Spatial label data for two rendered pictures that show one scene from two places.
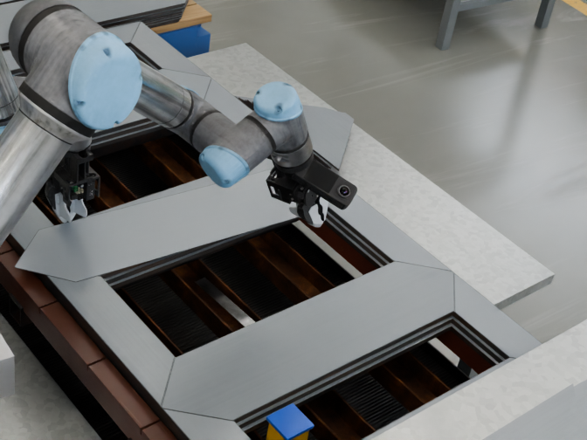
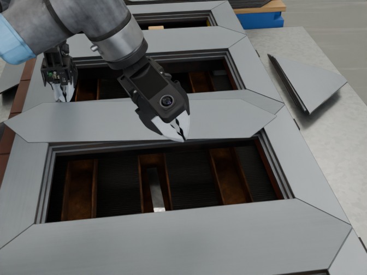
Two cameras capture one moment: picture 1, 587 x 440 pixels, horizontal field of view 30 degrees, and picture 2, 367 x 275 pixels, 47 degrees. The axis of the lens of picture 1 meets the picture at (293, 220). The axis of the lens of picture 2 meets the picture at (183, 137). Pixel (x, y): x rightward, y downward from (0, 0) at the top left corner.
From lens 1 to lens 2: 1.46 m
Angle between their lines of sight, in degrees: 29
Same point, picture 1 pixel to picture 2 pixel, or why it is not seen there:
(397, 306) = (267, 243)
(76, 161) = not seen: hidden behind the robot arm
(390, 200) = (346, 147)
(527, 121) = not seen: outside the picture
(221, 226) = not seen: hidden behind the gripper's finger
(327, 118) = (325, 76)
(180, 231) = (133, 126)
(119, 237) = (88, 119)
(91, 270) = (46, 137)
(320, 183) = (144, 87)
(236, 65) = (285, 37)
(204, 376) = (38, 250)
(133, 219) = (109, 110)
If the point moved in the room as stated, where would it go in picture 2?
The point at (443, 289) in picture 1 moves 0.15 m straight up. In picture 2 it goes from (329, 241) to (348, 188)
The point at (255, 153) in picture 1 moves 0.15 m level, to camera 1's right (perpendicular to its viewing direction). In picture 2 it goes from (31, 26) to (109, 58)
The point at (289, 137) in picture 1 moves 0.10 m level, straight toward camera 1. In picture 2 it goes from (84, 17) to (25, 44)
